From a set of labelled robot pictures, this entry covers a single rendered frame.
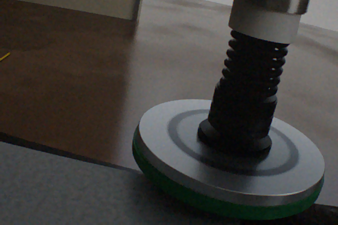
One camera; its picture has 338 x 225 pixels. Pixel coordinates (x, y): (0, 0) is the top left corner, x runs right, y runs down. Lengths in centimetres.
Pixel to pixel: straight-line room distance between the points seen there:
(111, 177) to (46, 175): 7
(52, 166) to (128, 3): 480
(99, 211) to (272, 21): 24
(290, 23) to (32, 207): 30
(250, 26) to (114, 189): 21
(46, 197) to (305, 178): 26
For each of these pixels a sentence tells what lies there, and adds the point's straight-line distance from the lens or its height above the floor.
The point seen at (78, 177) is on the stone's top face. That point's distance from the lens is 43.
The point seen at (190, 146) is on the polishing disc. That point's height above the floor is 86.
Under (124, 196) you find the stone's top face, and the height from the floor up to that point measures 80.
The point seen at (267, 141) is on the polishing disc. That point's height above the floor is 87.
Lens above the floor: 105
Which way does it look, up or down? 21 degrees down
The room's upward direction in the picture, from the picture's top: 11 degrees clockwise
